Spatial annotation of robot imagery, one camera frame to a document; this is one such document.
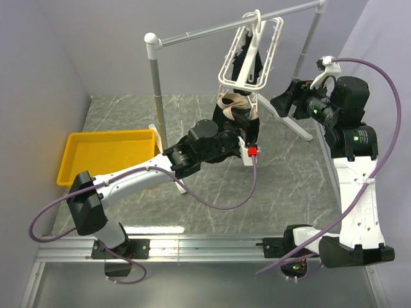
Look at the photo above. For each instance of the white and silver drying rack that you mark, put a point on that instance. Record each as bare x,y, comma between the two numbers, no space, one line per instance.
154,43

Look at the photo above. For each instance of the black underwear with beige waistband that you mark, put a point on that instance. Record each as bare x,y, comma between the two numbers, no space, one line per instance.
234,106

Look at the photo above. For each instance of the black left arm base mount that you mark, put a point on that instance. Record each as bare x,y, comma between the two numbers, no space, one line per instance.
133,249

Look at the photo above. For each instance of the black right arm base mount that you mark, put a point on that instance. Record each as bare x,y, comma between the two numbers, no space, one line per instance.
276,247

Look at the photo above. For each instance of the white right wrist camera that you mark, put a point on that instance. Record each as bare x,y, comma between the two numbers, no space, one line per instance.
329,67

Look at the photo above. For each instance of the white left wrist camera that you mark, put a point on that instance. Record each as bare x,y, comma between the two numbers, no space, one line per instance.
248,154

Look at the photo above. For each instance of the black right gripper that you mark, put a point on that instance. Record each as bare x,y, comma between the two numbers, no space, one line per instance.
298,94

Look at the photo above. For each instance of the black garment on hanger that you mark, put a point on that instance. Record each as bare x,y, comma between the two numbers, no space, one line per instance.
242,59

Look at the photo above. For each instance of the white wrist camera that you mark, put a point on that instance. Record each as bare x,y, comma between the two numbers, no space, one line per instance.
248,154
329,67

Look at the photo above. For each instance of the yellow plastic tray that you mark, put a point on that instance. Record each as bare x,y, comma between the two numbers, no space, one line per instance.
100,153

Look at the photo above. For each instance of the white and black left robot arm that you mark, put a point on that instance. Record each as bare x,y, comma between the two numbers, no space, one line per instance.
90,196

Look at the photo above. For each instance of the white clip hanger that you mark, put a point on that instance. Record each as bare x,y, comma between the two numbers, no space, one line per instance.
243,69

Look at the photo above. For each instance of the aluminium rail frame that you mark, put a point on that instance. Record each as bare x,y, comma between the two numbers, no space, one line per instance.
208,258

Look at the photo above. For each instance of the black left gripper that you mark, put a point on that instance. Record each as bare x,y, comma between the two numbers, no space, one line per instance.
236,132

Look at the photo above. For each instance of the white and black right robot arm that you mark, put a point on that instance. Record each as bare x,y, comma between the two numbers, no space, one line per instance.
353,147

